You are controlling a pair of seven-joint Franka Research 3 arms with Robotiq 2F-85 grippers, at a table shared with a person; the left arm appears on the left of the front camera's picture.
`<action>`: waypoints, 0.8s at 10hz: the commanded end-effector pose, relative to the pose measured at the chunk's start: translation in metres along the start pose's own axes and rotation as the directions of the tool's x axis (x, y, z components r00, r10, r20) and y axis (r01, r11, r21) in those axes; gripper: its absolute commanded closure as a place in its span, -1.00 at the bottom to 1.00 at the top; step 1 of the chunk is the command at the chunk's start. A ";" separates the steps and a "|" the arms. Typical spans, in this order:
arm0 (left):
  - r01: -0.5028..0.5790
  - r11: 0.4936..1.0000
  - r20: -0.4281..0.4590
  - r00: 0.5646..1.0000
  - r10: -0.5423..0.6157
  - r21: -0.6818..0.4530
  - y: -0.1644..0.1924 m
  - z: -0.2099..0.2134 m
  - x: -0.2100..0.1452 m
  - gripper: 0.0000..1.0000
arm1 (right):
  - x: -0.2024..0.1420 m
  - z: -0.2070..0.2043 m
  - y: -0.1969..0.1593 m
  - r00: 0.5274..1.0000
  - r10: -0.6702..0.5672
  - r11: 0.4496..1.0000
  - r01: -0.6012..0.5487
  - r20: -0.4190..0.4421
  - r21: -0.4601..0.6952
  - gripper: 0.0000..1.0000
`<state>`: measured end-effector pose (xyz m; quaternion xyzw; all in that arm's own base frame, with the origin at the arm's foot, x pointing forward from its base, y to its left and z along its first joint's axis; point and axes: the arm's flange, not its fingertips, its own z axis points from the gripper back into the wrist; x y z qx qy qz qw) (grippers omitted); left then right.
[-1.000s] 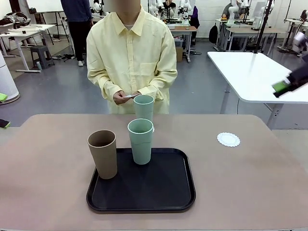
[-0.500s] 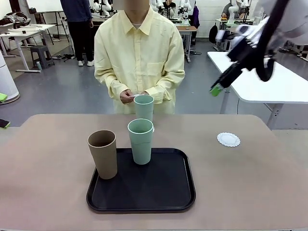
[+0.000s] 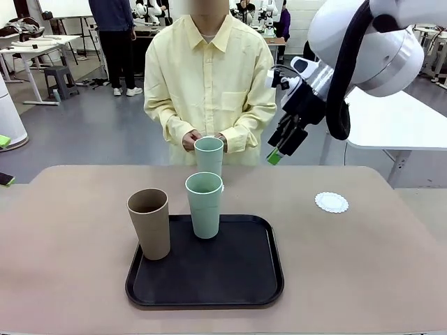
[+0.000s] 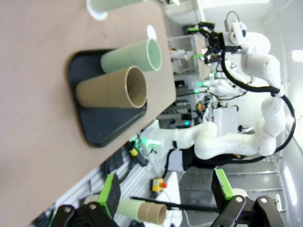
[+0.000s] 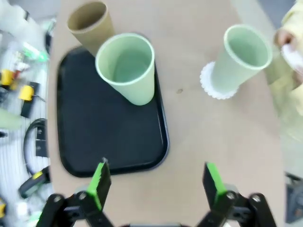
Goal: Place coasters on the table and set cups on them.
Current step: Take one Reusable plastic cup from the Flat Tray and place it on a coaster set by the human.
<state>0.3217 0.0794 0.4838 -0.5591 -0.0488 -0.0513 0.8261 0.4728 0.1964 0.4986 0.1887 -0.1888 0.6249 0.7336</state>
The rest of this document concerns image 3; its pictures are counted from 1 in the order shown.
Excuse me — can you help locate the person in purple top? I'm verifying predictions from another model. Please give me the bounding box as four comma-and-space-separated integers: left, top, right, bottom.
277, 0, 292, 59

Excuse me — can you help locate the person's right forearm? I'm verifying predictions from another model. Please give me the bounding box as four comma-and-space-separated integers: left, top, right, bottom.
144, 100, 196, 144

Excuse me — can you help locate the person's left forearm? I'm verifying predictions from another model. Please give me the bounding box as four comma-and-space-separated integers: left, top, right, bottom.
220, 100, 277, 153

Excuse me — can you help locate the whiteboard on easel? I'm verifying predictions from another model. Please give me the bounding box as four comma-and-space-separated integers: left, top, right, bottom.
36, 0, 94, 66

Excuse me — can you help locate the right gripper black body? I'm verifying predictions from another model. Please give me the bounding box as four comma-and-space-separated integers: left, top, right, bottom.
278, 84, 328, 128

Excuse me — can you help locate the dark bundle of clothes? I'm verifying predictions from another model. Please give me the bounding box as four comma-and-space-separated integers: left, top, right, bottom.
0, 17, 45, 38

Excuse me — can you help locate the white desk with parts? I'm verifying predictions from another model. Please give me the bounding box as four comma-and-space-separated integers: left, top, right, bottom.
0, 34, 82, 106

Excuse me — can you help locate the black plastic tray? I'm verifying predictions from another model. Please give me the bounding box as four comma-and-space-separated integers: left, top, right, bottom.
124, 214, 286, 311

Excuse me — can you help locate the person in patterned sweater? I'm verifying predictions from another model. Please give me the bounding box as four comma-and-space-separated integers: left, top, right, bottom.
235, 0, 258, 22

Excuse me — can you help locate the person in yellow shirt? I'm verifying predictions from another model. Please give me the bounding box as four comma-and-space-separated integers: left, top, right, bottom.
143, 0, 279, 167

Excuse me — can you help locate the person's right hand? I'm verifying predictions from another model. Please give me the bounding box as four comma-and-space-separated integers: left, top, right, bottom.
182, 130, 203, 154

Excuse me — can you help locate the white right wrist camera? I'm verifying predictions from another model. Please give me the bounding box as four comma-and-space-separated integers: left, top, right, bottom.
267, 68, 298, 92

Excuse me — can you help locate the brown plastic cup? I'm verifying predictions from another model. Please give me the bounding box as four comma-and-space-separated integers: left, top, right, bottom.
126, 188, 172, 262

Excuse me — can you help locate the person in blue top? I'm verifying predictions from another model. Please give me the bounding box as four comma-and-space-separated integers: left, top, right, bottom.
88, 0, 144, 98

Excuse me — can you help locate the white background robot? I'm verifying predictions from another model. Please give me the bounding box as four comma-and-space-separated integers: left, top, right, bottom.
133, 0, 173, 27
258, 0, 279, 37

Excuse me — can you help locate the black cable hose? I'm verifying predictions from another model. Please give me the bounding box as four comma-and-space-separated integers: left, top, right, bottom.
324, 0, 372, 141

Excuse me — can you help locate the mint green plastic cup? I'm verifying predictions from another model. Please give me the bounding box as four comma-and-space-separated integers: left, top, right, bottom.
184, 172, 225, 240
193, 137, 224, 177

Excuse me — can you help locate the white cylindrical pedestal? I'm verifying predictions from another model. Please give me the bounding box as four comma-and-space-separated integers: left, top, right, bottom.
0, 74, 29, 151

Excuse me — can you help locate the grey plastic stool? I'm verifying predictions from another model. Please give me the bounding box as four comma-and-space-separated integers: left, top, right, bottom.
43, 65, 80, 101

